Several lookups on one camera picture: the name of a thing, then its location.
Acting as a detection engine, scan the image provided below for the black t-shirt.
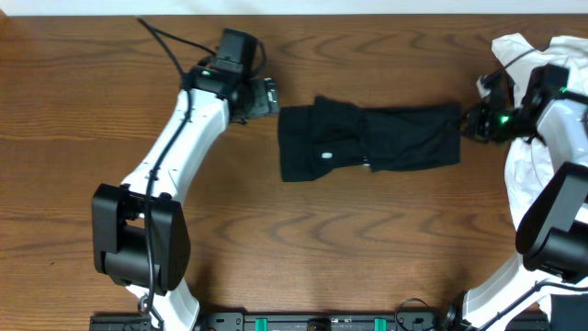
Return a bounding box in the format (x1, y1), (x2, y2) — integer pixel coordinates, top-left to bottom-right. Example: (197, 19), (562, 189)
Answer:
(277, 96), (462, 182)

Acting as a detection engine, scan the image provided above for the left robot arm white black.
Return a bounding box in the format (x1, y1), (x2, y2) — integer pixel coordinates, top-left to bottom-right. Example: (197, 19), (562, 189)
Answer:
(89, 67), (279, 330)

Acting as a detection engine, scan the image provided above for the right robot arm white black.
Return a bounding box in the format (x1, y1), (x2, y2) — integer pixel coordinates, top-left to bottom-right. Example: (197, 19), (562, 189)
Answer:
(447, 64), (587, 330)

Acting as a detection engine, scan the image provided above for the white garment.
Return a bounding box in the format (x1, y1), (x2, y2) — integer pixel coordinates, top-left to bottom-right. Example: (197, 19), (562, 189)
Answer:
(490, 32), (588, 318)

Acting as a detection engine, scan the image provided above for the dark object bottom right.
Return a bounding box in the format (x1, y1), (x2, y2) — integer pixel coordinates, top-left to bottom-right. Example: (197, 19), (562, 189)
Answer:
(550, 294), (588, 331)

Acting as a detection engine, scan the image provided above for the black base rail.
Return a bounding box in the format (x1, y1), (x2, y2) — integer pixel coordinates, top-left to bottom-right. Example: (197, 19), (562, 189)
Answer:
(89, 308), (550, 331)

